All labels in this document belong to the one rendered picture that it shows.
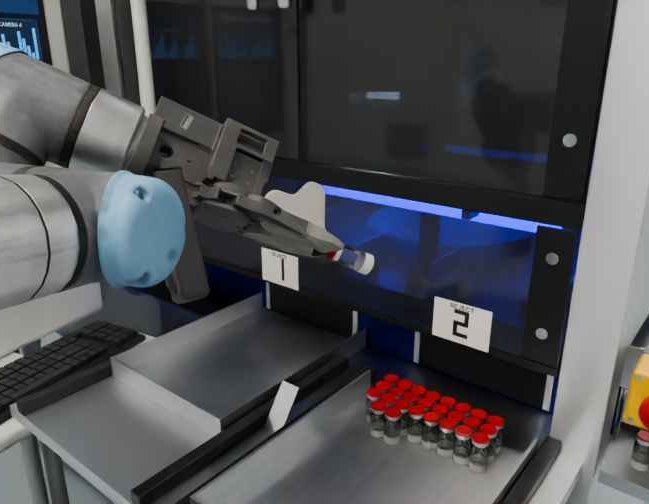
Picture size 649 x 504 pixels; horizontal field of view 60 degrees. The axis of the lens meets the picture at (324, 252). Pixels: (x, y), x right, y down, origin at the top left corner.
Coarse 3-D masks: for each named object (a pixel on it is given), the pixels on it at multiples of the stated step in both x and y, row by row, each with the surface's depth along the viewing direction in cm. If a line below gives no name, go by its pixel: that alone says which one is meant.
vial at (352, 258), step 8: (344, 248) 57; (352, 248) 57; (336, 256) 56; (344, 256) 57; (352, 256) 57; (360, 256) 57; (368, 256) 58; (344, 264) 57; (352, 264) 57; (360, 264) 57; (368, 264) 57; (360, 272) 58; (368, 272) 58
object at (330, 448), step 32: (352, 384) 83; (320, 416) 78; (352, 416) 81; (288, 448) 74; (320, 448) 74; (352, 448) 74; (384, 448) 74; (416, 448) 74; (224, 480) 65; (256, 480) 69; (288, 480) 69; (320, 480) 69; (352, 480) 69; (384, 480) 69; (416, 480) 69; (448, 480) 69; (480, 480) 69; (512, 480) 65
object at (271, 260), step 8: (264, 248) 99; (264, 256) 100; (272, 256) 98; (280, 256) 97; (288, 256) 96; (264, 264) 100; (272, 264) 99; (280, 264) 98; (288, 264) 96; (296, 264) 95; (264, 272) 101; (272, 272) 100; (280, 272) 98; (288, 272) 97; (296, 272) 96; (272, 280) 100; (280, 280) 99; (288, 280) 97; (296, 280) 96; (296, 288) 97
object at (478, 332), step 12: (444, 300) 79; (444, 312) 79; (468, 312) 77; (480, 312) 76; (492, 312) 75; (444, 324) 80; (468, 324) 77; (480, 324) 76; (444, 336) 80; (456, 336) 79; (468, 336) 78; (480, 336) 77; (480, 348) 77
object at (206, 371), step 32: (224, 320) 108; (256, 320) 110; (288, 320) 110; (128, 352) 92; (160, 352) 97; (192, 352) 98; (224, 352) 98; (256, 352) 98; (288, 352) 98; (320, 352) 98; (352, 352) 98; (128, 384) 89; (160, 384) 83; (192, 384) 89; (224, 384) 89; (256, 384) 89; (192, 416) 79; (224, 416) 76
